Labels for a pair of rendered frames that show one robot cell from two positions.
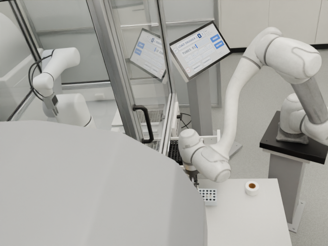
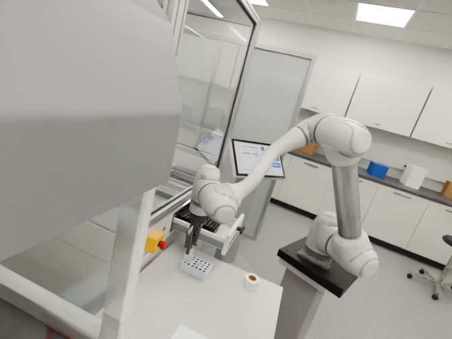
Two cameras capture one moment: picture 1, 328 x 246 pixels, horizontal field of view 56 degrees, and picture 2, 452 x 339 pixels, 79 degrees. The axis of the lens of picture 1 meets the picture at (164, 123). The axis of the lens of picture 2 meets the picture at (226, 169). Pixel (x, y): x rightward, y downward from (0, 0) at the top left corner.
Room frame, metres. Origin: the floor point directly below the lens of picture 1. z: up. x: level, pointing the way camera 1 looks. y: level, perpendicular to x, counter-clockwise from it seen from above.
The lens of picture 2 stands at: (-0.01, -0.17, 1.57)
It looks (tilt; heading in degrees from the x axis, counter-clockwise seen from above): 16 degrees down; 1
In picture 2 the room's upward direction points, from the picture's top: 15 degrees clockwise
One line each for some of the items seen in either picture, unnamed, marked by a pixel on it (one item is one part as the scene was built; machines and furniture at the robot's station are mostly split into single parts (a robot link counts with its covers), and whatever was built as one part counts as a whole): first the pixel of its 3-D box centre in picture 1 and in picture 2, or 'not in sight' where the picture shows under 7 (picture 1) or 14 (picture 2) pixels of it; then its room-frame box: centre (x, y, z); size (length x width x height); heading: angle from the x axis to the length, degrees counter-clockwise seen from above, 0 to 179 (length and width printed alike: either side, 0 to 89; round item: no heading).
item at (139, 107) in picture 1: (144, 125); not in sight; (0.90, 0.07, 1.45); 0.05 x 0.03 x 0.19; 77
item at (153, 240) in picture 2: not in sight; (155, 241); (1.00, 0.05, 0.88); 0.07 x 0.05 x 0.07; 167
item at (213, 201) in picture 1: (205, 196); (196, 266); (1.04, -0.15, 0.78); 0.12 x 0.08 x 0.04; 75
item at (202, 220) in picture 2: (193, 171); (196, 221); (1.04, -0.10, 0.99); 0.08 x 0.07 x 0.09; 165
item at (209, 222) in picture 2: (185, 153); (198, 219); (1.30, -0.09, 0.87); 0.22 x 0.18 x 0.06; 77
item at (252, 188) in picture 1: (252, 188); (251, 281); (1.04, -0.40, 0.78); 0.07 x 0.07 x 0.04
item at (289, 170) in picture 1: (285, 178); (291, 315); (1.37, -0.77, 0.38); 0.30 x 0.30 x 0.76; 52
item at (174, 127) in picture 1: (175, 120); not in sight; (1.63, -0.08, 0.87); 0.29 x 0.02 x 0.11; 167
